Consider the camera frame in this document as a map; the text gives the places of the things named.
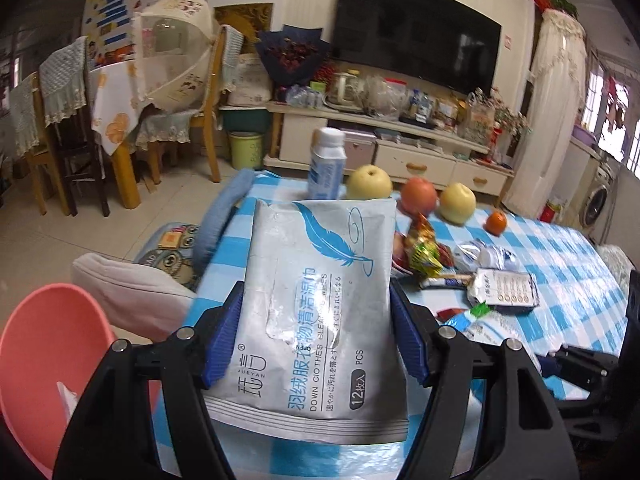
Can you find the yellow-green bucket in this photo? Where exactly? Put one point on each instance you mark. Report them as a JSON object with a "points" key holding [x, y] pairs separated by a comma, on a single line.
{"points": [[246, 151]]}

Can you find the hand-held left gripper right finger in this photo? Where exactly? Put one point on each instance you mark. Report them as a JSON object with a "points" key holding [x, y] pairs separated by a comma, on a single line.
{"points": [[407, 340]]}

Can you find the white wet wipes packet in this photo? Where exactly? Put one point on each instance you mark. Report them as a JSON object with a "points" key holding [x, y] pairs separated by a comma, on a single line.
{"points": [[310, 310]]}

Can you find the clear plastic bags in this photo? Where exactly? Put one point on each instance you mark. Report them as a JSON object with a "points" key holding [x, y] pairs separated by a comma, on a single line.
{"points": [[384, 95]]}

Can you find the white bottle with blue label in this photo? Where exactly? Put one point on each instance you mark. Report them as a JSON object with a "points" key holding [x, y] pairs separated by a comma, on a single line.
{"points": [[325, 170]]}

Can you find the owl print cushion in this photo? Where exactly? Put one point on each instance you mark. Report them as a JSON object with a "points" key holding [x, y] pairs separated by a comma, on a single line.
{"points": [[170, 255]]}

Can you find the colourful candy wrapper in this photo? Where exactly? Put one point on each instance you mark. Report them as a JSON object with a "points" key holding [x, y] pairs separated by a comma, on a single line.
{"points": [[424, 250]]}

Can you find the blue checked tablecloth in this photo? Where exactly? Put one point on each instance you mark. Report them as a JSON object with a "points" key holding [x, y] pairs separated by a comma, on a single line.
{"points": [[550, 270]]}

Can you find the pink plastic bin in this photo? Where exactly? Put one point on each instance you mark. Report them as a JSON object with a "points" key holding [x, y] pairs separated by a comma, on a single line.
{"points": [[45, 340]]}

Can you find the red apple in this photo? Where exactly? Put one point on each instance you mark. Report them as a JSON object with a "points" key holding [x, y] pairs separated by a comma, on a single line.
{"points": [[420, 196]]}

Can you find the black flat television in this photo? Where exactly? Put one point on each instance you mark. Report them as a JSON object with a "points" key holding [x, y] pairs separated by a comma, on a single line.
{"points": [[415, 30]]}

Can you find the wall poster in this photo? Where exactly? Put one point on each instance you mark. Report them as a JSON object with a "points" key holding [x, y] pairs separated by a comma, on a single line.
{"points": [[115, 5]]}

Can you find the mesh food cover dome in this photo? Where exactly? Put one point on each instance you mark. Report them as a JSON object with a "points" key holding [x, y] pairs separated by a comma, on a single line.
{"points": [[170, 45]]}

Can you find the silver washing machine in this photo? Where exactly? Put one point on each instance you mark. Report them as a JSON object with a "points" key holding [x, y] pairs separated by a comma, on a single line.
{"points": [[595, 200]]}

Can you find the green plastic basin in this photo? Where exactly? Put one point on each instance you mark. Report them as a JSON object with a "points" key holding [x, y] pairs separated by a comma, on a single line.
{"points": [[245, 120]]}

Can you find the dark blue flower bouquet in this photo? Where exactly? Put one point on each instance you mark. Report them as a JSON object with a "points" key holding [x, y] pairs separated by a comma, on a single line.
{"points": [[292, 55]]}

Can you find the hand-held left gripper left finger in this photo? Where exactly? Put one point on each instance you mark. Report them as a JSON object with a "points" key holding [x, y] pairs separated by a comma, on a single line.
{"points": [[222, 335]]}

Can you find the red artificial flowers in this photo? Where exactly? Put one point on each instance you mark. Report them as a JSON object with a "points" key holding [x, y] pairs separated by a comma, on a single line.
{"points": [[555, 4]]}

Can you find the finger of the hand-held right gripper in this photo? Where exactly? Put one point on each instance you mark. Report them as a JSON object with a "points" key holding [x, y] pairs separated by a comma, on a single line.
{"points": [[600, 422], [585, 375]]}

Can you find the wooden chair with lace cover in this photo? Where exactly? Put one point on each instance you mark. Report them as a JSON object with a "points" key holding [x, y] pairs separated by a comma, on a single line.
{"points": [[27, 120]]}

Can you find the yellow pear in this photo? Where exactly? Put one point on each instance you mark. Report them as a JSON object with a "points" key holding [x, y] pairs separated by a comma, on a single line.
{"points": [[457, 204], [369, 184]]}

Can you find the lace covered standing air conditioner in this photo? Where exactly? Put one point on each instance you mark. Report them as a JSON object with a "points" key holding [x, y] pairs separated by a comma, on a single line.
{"points": [[550, 110]]}

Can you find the small red wrapper piece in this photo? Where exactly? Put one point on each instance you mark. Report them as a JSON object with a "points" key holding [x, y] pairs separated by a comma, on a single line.
{"points": [[450, 312]]}

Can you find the white sack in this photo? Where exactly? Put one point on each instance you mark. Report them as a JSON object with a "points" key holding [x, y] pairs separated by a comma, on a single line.
{"points": [[250, 80]]}

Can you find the thin stick packet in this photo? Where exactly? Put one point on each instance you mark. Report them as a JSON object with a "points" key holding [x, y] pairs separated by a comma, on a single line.
{"points": [[447, 281]]}

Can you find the white and blue torn packet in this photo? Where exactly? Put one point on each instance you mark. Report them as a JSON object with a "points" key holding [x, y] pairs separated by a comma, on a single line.
{"points": [[492, 332]]}

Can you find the blue cushion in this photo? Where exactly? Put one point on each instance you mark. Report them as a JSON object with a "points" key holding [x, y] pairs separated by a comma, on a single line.
{"points": [[220, 220]]}

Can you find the dried flowers in vase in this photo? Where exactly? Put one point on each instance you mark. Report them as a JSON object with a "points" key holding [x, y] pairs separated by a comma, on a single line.
{"points": [[492, 115]]}

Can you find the clear electric kettle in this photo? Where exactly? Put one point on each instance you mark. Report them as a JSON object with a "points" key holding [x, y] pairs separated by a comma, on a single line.
{"points": [[344, 89]]}

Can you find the white television cabinet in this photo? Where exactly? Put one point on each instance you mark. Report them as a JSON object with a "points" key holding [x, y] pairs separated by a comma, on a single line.
{"points": [[425, 160]]}

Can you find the stool with lace cover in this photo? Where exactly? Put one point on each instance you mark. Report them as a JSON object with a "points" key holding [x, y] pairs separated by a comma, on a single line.
{"points": [[162, 127]]}

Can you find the purple basin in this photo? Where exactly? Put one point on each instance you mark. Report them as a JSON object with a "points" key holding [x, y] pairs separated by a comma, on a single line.
{"points": [[585, 136]]}

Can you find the window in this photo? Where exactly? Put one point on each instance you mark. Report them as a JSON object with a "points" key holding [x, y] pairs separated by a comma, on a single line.
{"points": [[615, 120]]}

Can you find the wooden chair with knitted cover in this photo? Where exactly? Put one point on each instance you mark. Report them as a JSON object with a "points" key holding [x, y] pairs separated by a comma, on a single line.
{"points": [[215, 110]]}

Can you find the pack of water bottles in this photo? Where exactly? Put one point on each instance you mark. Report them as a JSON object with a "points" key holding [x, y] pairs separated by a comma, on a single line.
{"points": [[305, 96]]}

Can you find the small orange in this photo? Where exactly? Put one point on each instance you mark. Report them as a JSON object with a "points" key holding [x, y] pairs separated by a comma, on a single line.
{"points": [[496, 222]]}

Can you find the beige pillow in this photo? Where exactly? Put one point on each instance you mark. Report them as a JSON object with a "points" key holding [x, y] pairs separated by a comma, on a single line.
{"points": [[125, 290]]}

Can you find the white pill packet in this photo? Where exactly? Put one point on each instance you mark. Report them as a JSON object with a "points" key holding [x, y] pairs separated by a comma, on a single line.
{"points": [[505, 291]]}

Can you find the dark chair with lace cover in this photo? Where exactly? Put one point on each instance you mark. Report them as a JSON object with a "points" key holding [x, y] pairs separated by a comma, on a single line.
{"points": [[62, 90]]}

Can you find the dining table with orange-print cloth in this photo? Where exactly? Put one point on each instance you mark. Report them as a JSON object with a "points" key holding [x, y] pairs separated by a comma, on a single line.
{"points": [[115, 110]]}

